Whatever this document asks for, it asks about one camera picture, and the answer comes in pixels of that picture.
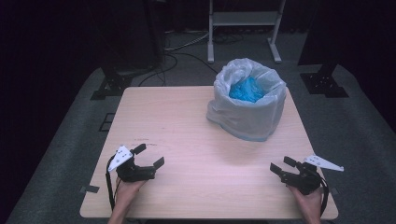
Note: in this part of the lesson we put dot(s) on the grey tape strip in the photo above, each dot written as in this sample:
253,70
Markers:
90,188
334,191

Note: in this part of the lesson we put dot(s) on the person's right hand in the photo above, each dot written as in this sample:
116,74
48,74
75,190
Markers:
309,202

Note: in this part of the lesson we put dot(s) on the white metal stand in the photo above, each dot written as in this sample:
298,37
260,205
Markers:
244,18

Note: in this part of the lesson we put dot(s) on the black stand with base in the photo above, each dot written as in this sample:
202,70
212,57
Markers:
323,82
130,46

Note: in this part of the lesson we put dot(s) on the crumpled blue plastic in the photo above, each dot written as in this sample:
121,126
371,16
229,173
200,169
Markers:
246,90

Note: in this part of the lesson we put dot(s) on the person's left hand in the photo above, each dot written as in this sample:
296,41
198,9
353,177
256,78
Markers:
126,191

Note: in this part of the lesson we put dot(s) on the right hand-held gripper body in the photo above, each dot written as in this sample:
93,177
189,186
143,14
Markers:
303,182

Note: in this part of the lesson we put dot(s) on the bin with white plastic liner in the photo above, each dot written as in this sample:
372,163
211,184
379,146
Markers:
246,119

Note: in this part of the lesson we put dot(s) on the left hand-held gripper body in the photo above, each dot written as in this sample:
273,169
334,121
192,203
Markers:
137,173

